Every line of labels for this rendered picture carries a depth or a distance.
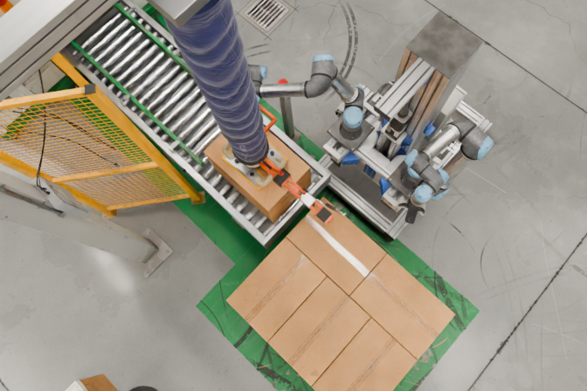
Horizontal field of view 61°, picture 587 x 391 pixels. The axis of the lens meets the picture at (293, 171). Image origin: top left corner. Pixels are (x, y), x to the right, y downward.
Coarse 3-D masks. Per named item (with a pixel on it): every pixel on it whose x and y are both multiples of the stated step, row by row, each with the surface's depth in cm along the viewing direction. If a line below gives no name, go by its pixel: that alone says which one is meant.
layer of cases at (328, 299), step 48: (288, 240) 352; (336, 240) 350; (240, 288) 344; (288, 288) 343; (336, 288) 341; (384, 288) 340; (288, 336) 334; (336, 336) 333; (384, 336) 331; (432, 336) 330; (336, 384) 324; (384, 384) 323
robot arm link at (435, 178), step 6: (426, 168) 237; (432, 168) 237; (438, 168) 239; (426, 174) 237; (432, 174) 236; (438, 174) 236; (444, 174) 236; (426, 180) 237; (432, 180) 235; (438, 180) 235; (444, 180) 236; (432, 186) 235; (438, 186) 235
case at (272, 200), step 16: (272, 144) 330; (288, 160) 326; (224, 176) 357; (240, 176) 324; (304, 176) 329; (240, 192) 361; (256, 192) 321; (272, 192) 320; (288, 192) 325; (272, 208) 318
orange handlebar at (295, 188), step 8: (264, 112) 321; (272, 120) 319; (264, 128) 318; (264, 160) 312; (264, 168) 311; (296, 184) 306; (296, 192) 305; (304, 192) 305; (312, 208) 302; (320, 208) 302
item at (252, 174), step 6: (222, 156) 327; (234, 156) 326; (228, 162) 325; (234, 162) 324; (234, 168) 324; (240, 174) 323; (246, 174) 322; (252, 174) 319; (258, 174) 322; (246, 180) 321; (252, 180) 321; (258, 186) 320
